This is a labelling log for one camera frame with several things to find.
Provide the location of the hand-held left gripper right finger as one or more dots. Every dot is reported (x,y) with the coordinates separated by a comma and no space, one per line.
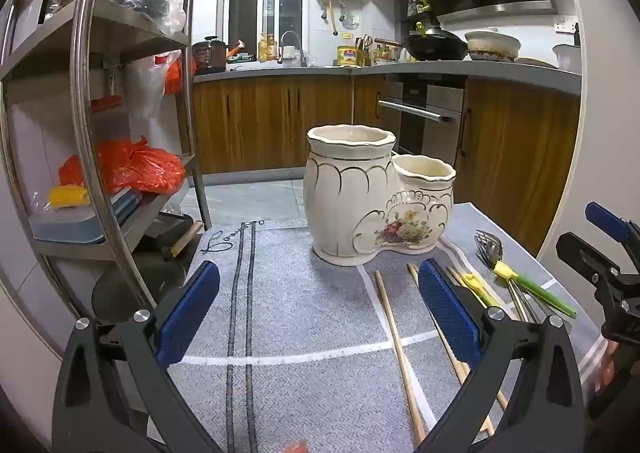
(450,313)

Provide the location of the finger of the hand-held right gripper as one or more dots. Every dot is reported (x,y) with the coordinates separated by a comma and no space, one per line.
(607,222)
(585,253)

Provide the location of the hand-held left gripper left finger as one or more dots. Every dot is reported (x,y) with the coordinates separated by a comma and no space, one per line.
(187,313)

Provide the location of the silver metal fork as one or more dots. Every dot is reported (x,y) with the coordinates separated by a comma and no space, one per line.
(482,239)

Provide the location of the cream ceramic utensil holder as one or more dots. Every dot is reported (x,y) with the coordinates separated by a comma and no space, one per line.
(340,203)

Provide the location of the person's right hand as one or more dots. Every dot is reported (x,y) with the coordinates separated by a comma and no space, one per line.
(606,365)

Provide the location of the dark round pan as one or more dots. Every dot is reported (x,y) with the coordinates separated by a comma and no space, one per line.
(135,288)

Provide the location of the wooden base cabinet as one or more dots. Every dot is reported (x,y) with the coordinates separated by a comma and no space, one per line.
(520,158)
(260,123)

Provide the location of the grey striped cloth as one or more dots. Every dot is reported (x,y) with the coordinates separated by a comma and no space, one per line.
(300,313)

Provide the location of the stack of grey trays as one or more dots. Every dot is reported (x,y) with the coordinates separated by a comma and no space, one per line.
(75,228)

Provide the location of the large orange plastic bag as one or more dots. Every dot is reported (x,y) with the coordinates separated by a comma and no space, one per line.
(140,168)

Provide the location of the yellow sponge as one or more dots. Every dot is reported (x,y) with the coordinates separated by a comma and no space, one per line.
(67,197)

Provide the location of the white bowl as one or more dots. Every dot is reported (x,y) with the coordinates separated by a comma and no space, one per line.
(567,58)

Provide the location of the grey countertop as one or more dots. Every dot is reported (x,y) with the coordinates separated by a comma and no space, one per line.
(500,73)

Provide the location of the white ceramic pot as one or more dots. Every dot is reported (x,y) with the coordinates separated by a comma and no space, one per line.
(492,47)

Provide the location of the built-in oven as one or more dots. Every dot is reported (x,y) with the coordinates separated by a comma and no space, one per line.
(425,98)

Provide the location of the white plastic bag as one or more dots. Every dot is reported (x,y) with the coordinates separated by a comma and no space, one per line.
(145,93)

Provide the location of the red box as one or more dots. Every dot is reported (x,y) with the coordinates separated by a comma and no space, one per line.
(106,103)

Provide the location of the small orange plastic bag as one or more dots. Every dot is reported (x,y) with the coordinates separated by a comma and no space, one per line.
(177,73)

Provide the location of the black wok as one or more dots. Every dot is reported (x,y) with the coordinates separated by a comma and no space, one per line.
(435,45)

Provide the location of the dark pressure cooker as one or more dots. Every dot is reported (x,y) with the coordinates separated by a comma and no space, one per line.
(210,58)

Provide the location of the knife block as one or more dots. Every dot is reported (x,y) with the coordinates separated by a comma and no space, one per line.
(363,53)

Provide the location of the yellow oil bottle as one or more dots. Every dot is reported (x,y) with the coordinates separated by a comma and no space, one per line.
(267,49)

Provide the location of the yellow tin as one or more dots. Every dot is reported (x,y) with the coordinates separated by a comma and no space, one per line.
(348,56)

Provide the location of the metal faucet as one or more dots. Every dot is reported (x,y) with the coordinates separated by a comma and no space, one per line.
(292,45)

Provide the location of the metal shelf rack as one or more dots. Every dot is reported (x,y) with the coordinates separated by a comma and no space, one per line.
(140,28)

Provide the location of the clear plastic bag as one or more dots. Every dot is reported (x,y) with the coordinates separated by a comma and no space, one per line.
(145,0)

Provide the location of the wall socket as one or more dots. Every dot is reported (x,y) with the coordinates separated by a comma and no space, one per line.
(566,25)

